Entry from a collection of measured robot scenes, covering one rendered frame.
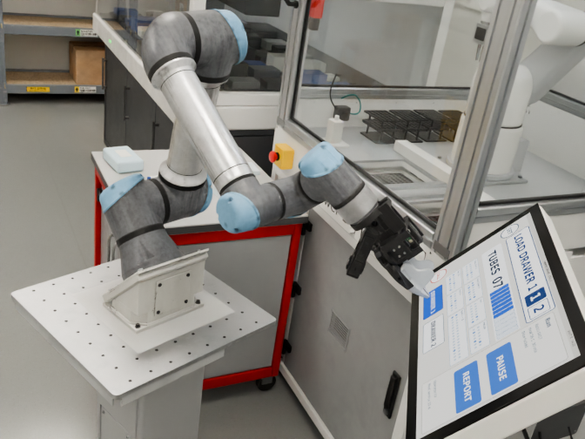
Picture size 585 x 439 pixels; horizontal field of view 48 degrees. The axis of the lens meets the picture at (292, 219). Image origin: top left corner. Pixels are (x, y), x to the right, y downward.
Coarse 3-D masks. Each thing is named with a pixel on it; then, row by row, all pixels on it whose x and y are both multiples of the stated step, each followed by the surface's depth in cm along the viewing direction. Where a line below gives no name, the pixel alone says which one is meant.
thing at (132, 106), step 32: (192, 0) 237; (96, 32) 393; (128, 64) 325; (128, 96) 363; (160, 96) 277; (224, 96) 258; (256, 96) 264; (128, 128) 369; (160, 128) 309; (256, 128) 271; (256, 160) 281
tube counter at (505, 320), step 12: (504, 276) 116; (492, 288) 115; (504, 288) 113; (492, 300) 112; (504, 300) 110; (492, 312) 109; (504, 312) 107; (516, 312) 104; (504, 324) 104; (516, 324) 102; (504, 336) 101
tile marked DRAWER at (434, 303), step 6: (438, 288) 131; (432, 294) 130; (438, 294) 128; (426, 300) 130; (432, 300) 129; (438, 300) 127; (426, 306) 128; (432, 306) 127; (438, 306) 125; (426, 312) 126; (432, 312) 125; (426, 318) 124
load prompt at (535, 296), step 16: (512, 240) 124; (528, 240) 120; (512, 256) 119; (528, 256) 115; (528, 272) 111; (528, 288) 107; (544, 288) 104; (528, 304) 104; (544, 304) 101; (528, 320) 100
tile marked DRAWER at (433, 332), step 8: (432, 320) 122; (440, 320) 120; (424, 328) 122; (432, 328) 119; (440, 328) 117; (424, 336) 119; (432, 336) 117; (440, 336) 115; (424, 344) 117; (432, 344) 115; (424, 352) 115
